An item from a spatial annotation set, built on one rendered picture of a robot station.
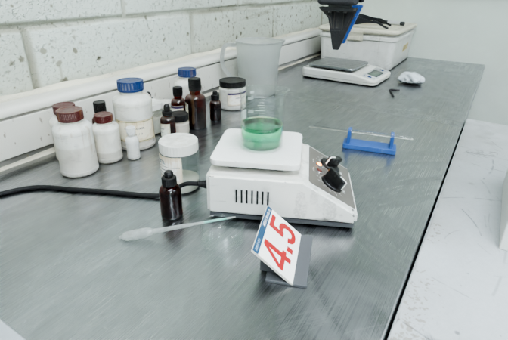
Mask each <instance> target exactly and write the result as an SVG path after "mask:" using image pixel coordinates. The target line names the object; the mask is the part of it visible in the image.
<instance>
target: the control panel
mask: <svg viewBox="0 0 508 340"><path fill-rule="evenodd" d="M322 158H326V159H328V157H326V156H325V155H323V154H322V153H319V152H318V151H316V150H315V149H313V148H312V147H309V176H308V180H309V181H310V182H311V183H312V184H313V185H315V186H317V187H319V188H321V189H322V190H324V191H325V192H327V193H329V194H330V195H332V196H334V197H336V198H337V199H339V200H340V201H342V202H344V203H345V204H347V205H348V206H350V207H352V208H353V209H355V203H354V199H353V195H352V188H351V183H350V179H349V175H348V169H346V168H344V167H342V166H341V165H338V168H339V174H340V175H341V176H342V177H343V178H344V179H345V180H346V182H347V184H346V185H345V186H344V188H343V189H342V191H341V192H340V193H337V192H335V191H333V190H331V189H330V188H329V187H327V186H326V185H325V184H324V182H323V181H322V179H321V178H322V176H323V175H325V174H326V173H327V171H328V169H326V168H325V167H324V166H323V165H322V163H321V159H322ZM317 162H319V163H320V164H321V166H320V165H318V164H317ZM317 168H320V169H321V171H322V172H319V171H318V170H317Z"/></svg>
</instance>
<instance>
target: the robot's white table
mask: <svg viewBox="0 0 508 340"><path fill-rule="evenodd" d="M507 169H508V125H502V124H497V123H493V122H484V121H479V120H474V119H467V120H466V123H465V125H464V127H463V130H462V133H461V135H460V139H459V141H458V144H457V147H456V150H455V152H454V155H453V158H452V160H451V164H450V166H449V169H448V172H447V174H446V177H445V179H444V183H443V185H442V188H441V191H440V194H439V196H438V199H437V202H436V204H435V208H434V210H433V213H432V216H431V218H430V221H429V224H428V227H427V229H426V232H425V235H424V237H423V241H422V243H421V246H420V249H419V251H418V254H417V257H416V260H415V262H414V265H413V268H412V271H411V273H410V276H409V279H408V281H407V285H406V287H405V290H404V293H403V295H402V298H401V301H400V304H399V306H398V309H397V312H396V315H395V319H394V320H393V323H392V327H391V329H390V331H389V335H388V337H387V339H386V340H508V251H506V250H502V249H499V241H500V217H501V205H502V192H503V181H504V178H505V176H506V171H507Z"/></svg>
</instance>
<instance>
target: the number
mask: <svg viewBox="0 0 508 340"><path fill-rule="evenodd" d="M297 234H298V233H297V232H296V231H295V230H294V229H292V228H291V226H289V225H288V224H287V223H286V222H285V221H284V220H283V219H281V218H280V217H279V216H278V215H277V214H275V213H274V212H273V211H272V212H271V216H270V218H269V221H268V226H267V228H266V231H265V235H264V237H263V240H262V244H261V247H260V250H259V254H261V255H262V256H263V257H264V258H266V259H267V260H268V261H269V262H270V263H272V264H273V265H274V266H275V267H276V268H277V269H278V270H279V271H281V272H282V273H283V274H284V275H285V276H287V277H288V278H290V271H291V267H292V263H293V255H294V251H295V246H296V239H297Z"/></svg>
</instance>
